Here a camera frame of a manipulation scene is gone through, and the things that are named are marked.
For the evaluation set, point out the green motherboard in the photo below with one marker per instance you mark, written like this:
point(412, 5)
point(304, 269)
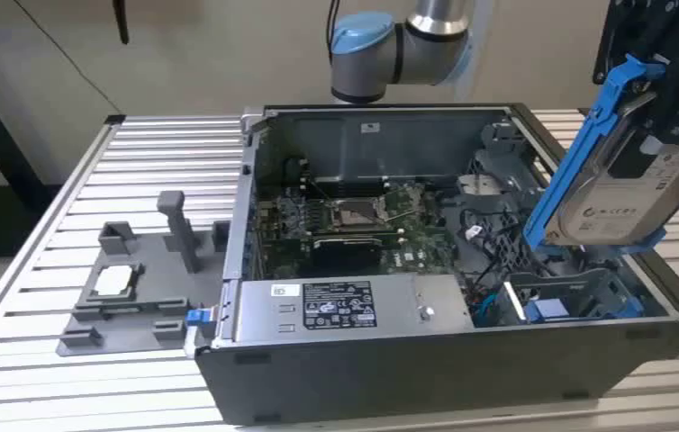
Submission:
point(423, 252)

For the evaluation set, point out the blue case latch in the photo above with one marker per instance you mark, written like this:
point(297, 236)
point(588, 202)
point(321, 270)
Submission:
point(196, 317)

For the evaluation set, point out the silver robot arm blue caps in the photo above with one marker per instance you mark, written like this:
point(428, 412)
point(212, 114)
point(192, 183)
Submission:
point(374, 67)

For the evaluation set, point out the black open PC case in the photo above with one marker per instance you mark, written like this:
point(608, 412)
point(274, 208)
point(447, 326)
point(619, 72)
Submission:
point(404, 382)

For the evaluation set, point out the silver metal bracket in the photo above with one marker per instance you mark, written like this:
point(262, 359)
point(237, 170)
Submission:
point(483, 184)

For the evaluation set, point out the hard disk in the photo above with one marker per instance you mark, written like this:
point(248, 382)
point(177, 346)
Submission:
point(545, 310)
point(603, 211)

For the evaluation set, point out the silver power supply with label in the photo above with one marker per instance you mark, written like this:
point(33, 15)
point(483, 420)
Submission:
point(266, 315)

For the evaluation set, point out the white sticker on case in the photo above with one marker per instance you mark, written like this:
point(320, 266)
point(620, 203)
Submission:
point(369, 127)

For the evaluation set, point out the grey parts rack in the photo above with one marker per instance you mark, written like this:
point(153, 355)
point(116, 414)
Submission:
point(152, 279)

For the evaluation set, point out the CPU socket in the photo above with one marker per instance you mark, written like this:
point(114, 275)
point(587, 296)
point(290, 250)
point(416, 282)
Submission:
point(353, 213)

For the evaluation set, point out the silver CPU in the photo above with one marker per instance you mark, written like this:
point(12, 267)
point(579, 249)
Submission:
point(113, 280)

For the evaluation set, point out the grey plastic case bracket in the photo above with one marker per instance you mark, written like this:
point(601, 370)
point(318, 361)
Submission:
point(497, 132)

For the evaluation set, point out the black case fan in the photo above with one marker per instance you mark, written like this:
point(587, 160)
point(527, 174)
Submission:
point(294, 175)

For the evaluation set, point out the locking lever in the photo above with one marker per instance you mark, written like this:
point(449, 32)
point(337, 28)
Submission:
point(322, 192)

